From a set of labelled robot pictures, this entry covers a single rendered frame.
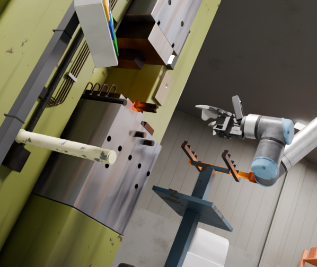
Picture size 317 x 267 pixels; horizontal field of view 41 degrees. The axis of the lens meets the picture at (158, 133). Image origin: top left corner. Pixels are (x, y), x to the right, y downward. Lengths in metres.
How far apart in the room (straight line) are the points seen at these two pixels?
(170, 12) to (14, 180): 1.03
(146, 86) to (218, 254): 4.70
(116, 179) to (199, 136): 6.95
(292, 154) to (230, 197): 6.83
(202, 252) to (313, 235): 2.89
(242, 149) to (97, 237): 7.15
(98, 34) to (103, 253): 0.91
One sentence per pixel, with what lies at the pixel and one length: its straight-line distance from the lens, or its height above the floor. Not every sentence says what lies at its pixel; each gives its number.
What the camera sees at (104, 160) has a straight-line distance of 1.32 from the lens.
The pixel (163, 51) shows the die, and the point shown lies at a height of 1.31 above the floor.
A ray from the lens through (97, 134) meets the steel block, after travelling 1.71.
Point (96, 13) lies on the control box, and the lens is 1.30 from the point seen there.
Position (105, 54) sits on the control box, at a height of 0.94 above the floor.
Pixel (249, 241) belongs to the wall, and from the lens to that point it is 8.43.
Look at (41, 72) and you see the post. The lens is 1.37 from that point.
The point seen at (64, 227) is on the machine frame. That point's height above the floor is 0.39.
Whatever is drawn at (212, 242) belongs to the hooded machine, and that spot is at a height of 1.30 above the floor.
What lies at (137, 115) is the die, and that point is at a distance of 1.91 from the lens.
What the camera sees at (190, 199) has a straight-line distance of 1.89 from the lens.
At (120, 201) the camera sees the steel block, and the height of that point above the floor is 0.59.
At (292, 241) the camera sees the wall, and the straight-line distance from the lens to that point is 8.68.
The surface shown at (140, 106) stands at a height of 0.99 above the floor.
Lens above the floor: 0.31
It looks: 19 degrees up
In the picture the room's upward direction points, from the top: 23 degrees clockwise
